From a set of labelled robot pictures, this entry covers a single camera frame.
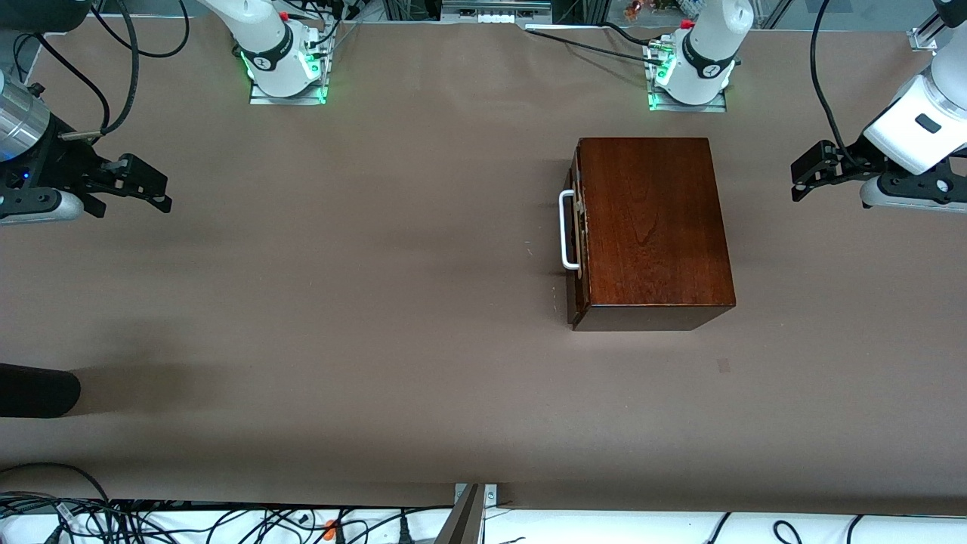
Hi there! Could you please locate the black cable with metal plug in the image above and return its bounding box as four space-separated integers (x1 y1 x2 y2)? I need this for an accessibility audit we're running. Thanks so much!
60 0 141 143

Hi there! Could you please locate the dark metal strut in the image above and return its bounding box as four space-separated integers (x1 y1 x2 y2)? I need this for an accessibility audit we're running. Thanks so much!
434 485 486 544

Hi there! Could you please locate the aluminium profile corner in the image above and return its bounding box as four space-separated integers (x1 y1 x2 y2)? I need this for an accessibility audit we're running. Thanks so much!
909 0 967 52

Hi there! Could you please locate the black cylindrical pole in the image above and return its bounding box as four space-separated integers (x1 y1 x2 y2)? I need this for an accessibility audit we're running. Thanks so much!
0 363 82 419

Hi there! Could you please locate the dark wooden drawer cabinet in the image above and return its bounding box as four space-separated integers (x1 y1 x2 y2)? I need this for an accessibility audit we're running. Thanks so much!
567 137 737 332

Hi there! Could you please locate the grey power strip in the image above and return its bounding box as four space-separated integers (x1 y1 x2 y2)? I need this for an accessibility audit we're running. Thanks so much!
442 0 552 23

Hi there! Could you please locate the black looping cable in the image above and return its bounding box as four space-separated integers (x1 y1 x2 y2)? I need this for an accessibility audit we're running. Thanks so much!
91 0 190 58

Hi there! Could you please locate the wooden drawer with white handle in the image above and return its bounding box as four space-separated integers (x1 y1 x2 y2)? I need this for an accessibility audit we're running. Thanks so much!
559 147 590 303

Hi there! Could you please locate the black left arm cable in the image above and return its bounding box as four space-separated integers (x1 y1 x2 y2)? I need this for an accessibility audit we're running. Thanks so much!
810 0 862 167

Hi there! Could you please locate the thin black cable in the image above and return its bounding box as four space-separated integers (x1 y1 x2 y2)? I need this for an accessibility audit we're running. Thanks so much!
34 32 111 133

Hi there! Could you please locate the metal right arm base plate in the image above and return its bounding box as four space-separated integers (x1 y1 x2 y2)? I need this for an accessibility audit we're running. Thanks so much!
249 34 332 105

